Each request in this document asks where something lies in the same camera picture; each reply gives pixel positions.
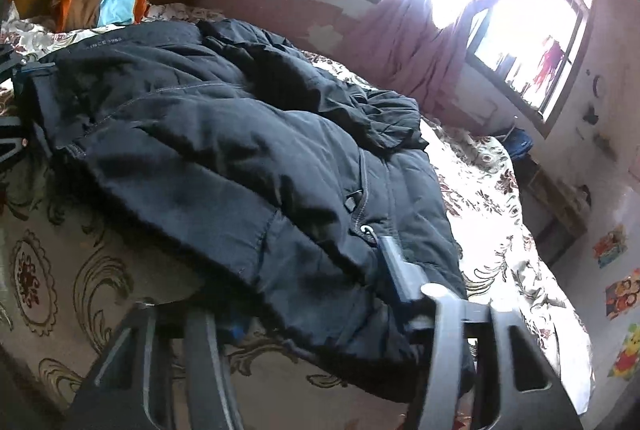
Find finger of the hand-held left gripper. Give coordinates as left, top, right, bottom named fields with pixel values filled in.
left=0, top=115, right=29, bottom=171
left=0, top=44, right=57, bottom=80

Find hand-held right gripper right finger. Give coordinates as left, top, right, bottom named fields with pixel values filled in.
left=377, top=234, right=587, bottom=430

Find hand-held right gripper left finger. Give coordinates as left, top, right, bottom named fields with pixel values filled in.
left=70, top=300, right=251, bottom=430

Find dark navy padded jacket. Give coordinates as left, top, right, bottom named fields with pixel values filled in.
left=12, top=18, right=477, bottom=392

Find red hanging clothes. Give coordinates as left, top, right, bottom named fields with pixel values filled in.
left=534, top=36, right=567, bottom=86

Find floral patterned quilt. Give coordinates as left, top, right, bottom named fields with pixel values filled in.
left=0, top=2, right=599, bottom=430

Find wooden desk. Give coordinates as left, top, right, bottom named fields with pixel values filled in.
left=520, top=159, right=594, bottom=261

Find blue backpack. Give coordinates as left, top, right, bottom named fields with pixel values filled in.
left=500, top=127, right=534, bottom=161

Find dark framed window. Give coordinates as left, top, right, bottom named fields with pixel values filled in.
left=330, top=0, right=599, bottom=137

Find colourful cartoon wall sticker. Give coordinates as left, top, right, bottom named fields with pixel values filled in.
left=604, top=279, right=640, bottom=321
left=594, top=229, right=629, bottom=269
left=607, top=332, right=640, bottom=382

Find small cluttered wall shelf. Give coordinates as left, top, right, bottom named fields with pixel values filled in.
left=592, top=132, right=617, bottom=159

